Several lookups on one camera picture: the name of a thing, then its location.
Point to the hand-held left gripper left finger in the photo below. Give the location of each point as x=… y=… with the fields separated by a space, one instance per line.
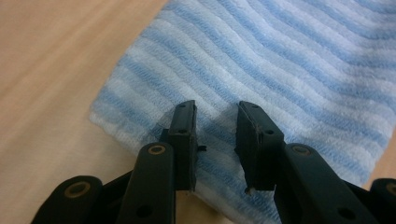
x=183 y=146

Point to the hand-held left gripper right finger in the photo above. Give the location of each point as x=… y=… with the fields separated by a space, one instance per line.
x=257 y=149

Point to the blue striped towel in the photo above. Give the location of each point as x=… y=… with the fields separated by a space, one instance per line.
x=264 y=62

